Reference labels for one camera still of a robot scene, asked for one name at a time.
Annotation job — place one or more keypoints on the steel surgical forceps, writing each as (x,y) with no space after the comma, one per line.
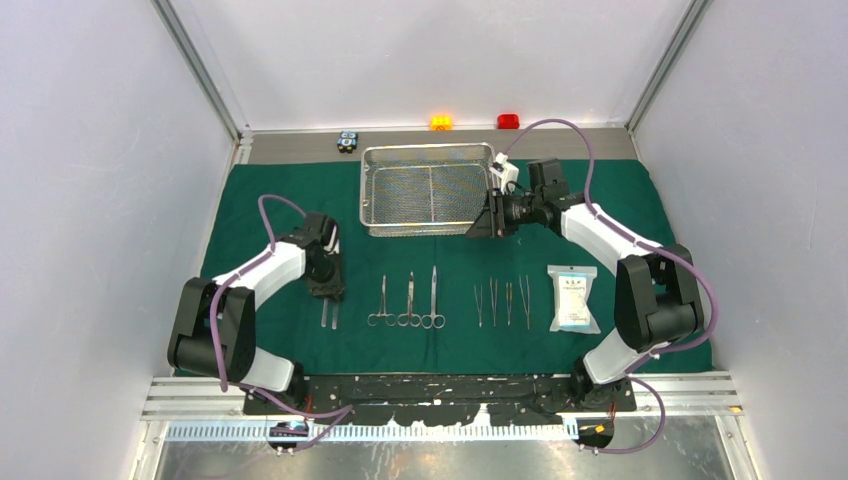
(479,300)

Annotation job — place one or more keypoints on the metal mesh instrument tray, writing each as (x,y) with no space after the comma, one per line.
(423,190)

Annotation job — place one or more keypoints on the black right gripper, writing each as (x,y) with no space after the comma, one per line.
(493,222)

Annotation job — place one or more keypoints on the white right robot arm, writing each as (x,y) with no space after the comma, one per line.
(659,294)

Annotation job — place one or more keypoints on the small steel scissors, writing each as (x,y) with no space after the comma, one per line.
(409,317)

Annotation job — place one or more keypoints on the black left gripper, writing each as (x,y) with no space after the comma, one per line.
(331,288)

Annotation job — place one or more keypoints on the steel needle holder clamp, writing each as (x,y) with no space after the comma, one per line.
(509,301)

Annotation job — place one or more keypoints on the steel ring-handled hemostat clamp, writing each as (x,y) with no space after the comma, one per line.
(382,315)

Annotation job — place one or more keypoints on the blue owl toy block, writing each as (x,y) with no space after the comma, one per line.
(347,141)

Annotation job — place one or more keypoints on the steel ring-handled scissors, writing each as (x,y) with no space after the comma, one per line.
(433,319)

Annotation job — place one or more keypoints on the green surgical drape cloth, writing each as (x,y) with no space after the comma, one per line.
(288,324)

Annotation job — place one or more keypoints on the white sterile packet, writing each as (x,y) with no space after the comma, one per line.
(572,286)

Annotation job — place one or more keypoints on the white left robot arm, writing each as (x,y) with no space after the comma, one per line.
(214,332)

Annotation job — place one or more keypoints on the yellow toy block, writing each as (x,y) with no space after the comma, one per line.
(441,123)

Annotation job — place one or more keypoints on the long steel probe rod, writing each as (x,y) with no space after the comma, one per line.
(325,308)

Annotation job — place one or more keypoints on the steel scalpel handle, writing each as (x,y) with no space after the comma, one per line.
(335,315)

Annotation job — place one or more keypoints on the red toy block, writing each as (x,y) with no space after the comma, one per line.
(508,121)

